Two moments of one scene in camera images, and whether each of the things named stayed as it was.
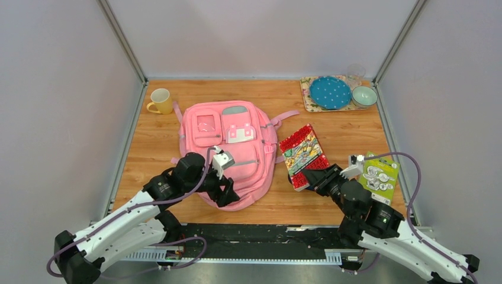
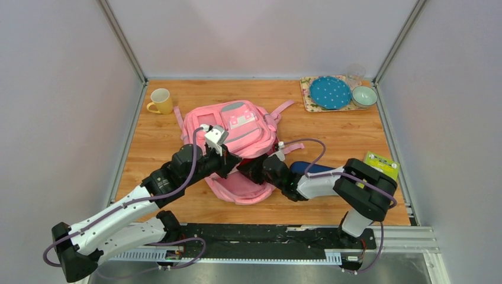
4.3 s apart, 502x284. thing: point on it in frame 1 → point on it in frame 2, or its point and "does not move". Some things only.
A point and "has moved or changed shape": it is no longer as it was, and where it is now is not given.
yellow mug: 163,101 does not move
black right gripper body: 330,188 → 260,176
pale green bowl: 364,96 does not move
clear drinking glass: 355,74 does not move
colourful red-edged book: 302,152 → 254,163
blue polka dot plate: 330,92 does not move
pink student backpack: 248,135 has moved or changed shape
